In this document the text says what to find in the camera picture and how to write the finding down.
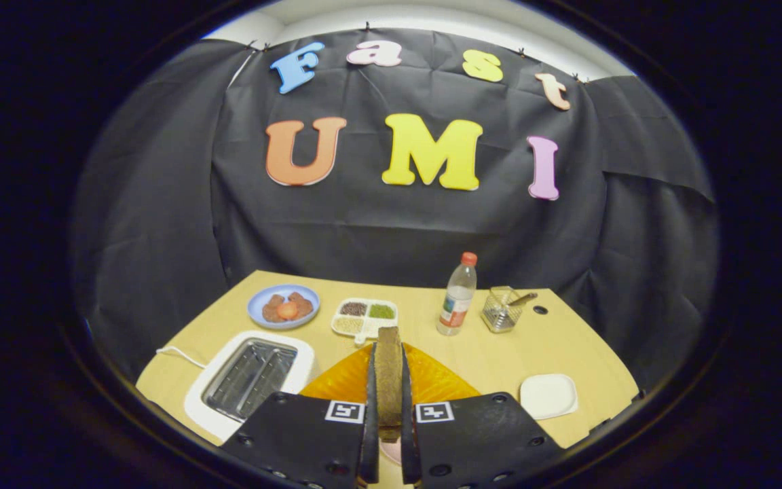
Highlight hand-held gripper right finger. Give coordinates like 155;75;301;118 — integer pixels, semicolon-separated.
400;342;565;489

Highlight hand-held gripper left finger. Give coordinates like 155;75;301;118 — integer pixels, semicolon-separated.
220;342;381;489

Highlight brown bread slice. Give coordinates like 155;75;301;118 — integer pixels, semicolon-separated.
374;326;404;442

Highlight white divided seasoning tray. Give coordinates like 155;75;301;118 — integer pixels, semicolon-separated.
331;298;399;346

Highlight white toaster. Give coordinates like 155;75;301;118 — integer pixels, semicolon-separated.
183;330;316;442

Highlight white square plate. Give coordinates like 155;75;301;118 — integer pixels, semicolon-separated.
519;374;579;420

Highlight clear bottle with red cap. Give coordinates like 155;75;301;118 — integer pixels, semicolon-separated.
436;252;479;337

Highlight red-brown food slices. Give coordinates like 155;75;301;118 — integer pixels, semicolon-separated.
262;292;314;323

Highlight metal mesh utensil holder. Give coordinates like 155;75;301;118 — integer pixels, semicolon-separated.
481;286;524;333

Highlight blue plate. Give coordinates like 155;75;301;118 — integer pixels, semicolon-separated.
247;284;321;331

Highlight white toaster cable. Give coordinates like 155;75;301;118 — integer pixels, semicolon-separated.
155;346;207;369

